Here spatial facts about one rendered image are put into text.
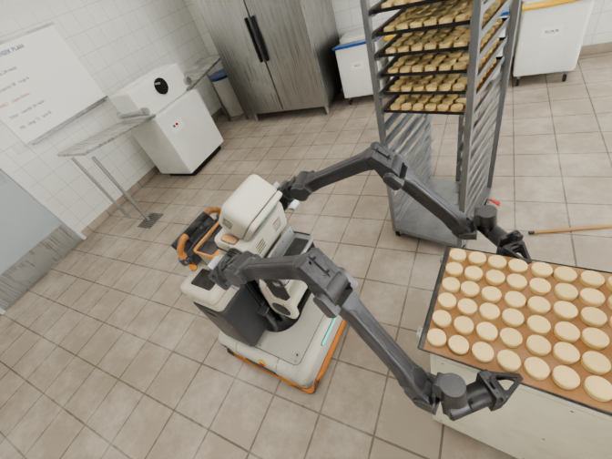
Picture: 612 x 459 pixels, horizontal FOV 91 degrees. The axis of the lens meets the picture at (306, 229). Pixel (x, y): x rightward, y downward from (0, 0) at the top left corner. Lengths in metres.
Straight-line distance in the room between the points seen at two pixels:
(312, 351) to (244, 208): 0.96
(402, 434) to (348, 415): 0.28
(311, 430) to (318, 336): 0.48
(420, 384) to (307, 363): 0.92
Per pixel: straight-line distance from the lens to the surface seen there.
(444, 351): 0.99
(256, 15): 4.40
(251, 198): 1.10
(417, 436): 1.84
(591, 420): 1.14
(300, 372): 1.72
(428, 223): 2.33
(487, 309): 1.04
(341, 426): 1.89
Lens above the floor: 1.81
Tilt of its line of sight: 42 degrees down
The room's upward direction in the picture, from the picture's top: 23 degrees counter-clockwise
